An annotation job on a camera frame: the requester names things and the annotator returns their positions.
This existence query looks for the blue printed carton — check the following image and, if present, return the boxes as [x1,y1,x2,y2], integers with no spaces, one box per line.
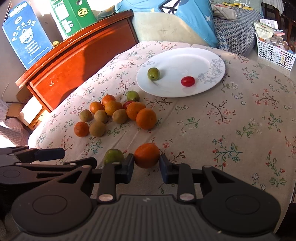
[2,1,54,70]

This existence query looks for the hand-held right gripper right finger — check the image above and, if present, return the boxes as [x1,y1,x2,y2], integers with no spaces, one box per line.
[159,153,233,203]

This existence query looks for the houndstooth blanket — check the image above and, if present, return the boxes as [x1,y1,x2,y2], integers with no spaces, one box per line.
[211,6,262,55]

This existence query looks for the pale beige cushion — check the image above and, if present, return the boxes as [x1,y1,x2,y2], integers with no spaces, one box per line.
[132,10,206,45]

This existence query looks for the pile of snack packets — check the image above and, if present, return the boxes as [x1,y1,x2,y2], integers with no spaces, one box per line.
[269,32,296,53]

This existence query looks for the beige cloth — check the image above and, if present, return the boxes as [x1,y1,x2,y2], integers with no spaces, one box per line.
[211,3,237,22]

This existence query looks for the white and green snack packet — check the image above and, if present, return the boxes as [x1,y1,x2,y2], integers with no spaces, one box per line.
[254,20,279,43]

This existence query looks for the red wooden cabinet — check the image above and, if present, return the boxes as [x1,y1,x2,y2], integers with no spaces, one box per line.
[15,10,139,114]

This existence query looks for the blue star-print pillow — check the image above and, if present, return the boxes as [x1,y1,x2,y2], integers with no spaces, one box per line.
[114,0,219,49]

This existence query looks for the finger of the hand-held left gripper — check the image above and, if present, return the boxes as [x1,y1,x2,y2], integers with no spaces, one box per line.
[21,158,97,180]
[0,146,66,164]

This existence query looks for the white cardboard box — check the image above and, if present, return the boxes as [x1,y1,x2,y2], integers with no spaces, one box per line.
[18,95,49,131]

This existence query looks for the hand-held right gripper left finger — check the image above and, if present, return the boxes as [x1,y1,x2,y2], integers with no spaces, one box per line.
[60,153,135,204]

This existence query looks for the checked cloth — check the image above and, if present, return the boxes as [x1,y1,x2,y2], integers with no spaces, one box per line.
[0,98,29,147]

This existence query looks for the yellow packets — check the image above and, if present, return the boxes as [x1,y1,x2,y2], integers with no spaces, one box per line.
[223,1,255,11]

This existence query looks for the brown cardboard box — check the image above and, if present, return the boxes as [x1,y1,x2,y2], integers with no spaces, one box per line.
[5,86,33,118]

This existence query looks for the small brown kiwi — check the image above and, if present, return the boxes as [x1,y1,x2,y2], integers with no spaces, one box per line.
[112,109,128,124]
[89,121,106,137]
[94,110,108,124]
[80,110,92,122]

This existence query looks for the white plate with flower print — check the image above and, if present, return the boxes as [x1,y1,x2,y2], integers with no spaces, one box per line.
[136,47,226,98]

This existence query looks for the green printed carton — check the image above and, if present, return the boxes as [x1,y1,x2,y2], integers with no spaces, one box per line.
[50,0,97,37]

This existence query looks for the dark wooden chair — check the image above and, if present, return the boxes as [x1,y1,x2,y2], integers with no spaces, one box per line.
[261,0,296,42]

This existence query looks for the floral beige tablecloth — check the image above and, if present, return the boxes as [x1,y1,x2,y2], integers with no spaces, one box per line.
[28,41,296,209]

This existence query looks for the white perforated basket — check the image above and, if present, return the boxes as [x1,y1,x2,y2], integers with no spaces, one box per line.
[253,32,296,71]

